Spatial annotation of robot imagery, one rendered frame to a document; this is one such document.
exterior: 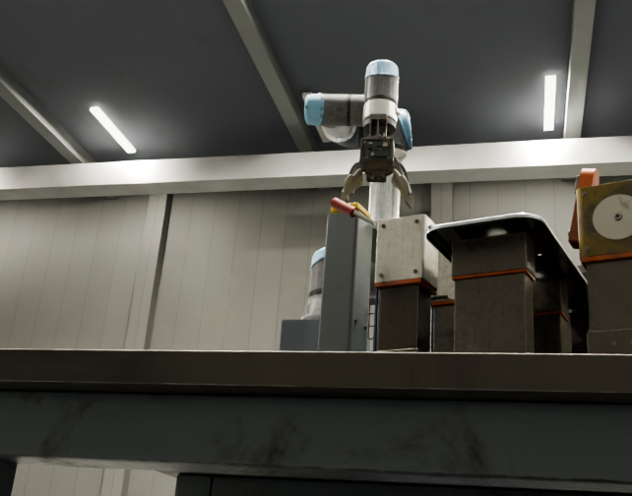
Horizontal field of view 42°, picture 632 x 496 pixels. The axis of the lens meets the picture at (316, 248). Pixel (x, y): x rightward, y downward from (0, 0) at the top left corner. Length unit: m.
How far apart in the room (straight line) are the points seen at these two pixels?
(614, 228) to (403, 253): 0.34
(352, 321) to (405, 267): 0.19
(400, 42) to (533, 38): 1.50
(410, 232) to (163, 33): 8.97
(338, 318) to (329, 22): 8.27
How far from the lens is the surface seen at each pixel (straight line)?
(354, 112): 1.97
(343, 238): 1.59
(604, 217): 1.31
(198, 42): 10.29
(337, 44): 10.03
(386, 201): 2.28
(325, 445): 0.92
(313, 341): 2.13
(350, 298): 1.53
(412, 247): 1.40
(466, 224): 1.31
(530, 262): 1.30
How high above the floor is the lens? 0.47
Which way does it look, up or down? 22 degrees up
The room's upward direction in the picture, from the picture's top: 4 degrees clockwise
